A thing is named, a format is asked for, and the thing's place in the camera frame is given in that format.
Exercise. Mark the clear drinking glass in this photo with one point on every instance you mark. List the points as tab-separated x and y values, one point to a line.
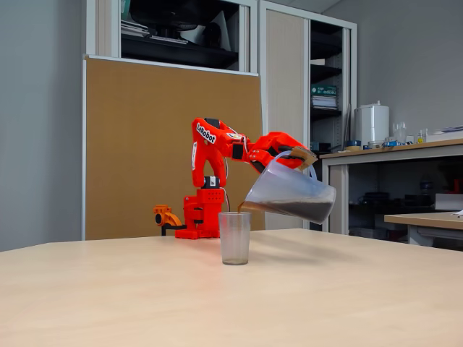
399	132

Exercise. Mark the beige tape roll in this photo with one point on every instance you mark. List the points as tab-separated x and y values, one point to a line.
353	148

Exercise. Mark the clear plastic cup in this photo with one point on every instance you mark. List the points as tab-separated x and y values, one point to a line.
235	238

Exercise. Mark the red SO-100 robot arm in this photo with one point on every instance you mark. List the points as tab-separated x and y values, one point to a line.
206	155

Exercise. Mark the teal box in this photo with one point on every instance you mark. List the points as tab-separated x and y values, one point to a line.
323	145

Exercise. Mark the stack of white booklets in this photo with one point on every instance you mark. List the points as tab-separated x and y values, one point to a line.
324	103

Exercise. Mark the red object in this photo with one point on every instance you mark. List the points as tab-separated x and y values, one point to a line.
458	186

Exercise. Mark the white paper sheet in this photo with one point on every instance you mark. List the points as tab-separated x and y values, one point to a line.
458	213

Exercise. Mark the stack of papers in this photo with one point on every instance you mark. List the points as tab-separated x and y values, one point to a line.
134	29

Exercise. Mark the brown cork pin board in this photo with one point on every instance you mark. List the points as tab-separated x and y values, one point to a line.
144	144

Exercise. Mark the small clear bottle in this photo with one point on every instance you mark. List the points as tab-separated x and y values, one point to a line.
421	136

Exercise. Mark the orange table clamp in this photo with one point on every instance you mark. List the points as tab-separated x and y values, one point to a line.
166	217

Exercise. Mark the green and white box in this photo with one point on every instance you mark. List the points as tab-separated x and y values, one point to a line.
323	90

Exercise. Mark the grey metal shutter cabinet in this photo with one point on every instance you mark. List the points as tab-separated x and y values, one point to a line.
101	29
285	72

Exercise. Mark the white cylindrical appliance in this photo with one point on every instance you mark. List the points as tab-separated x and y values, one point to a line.
372	123

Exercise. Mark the white storage box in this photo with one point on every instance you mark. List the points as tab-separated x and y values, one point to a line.
448	201

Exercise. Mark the wooden top side counter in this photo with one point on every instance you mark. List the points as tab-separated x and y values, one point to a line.
398	152

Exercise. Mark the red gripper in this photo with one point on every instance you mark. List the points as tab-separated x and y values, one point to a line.
278	143

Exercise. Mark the blue tape roll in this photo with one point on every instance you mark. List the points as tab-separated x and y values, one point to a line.
353	143

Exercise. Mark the small wooden top table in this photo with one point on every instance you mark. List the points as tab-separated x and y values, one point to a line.
423	220

